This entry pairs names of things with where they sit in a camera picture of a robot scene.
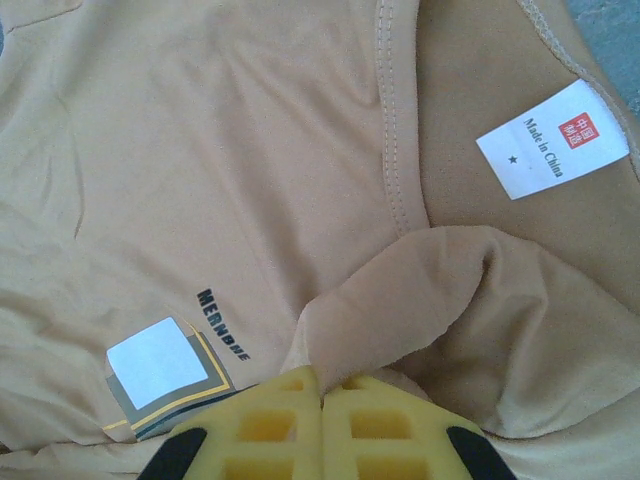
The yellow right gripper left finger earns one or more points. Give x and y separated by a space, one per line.
270 435

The tan brown t-shirt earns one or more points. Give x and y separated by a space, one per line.
250 175

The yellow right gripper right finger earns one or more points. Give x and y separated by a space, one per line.
390 435

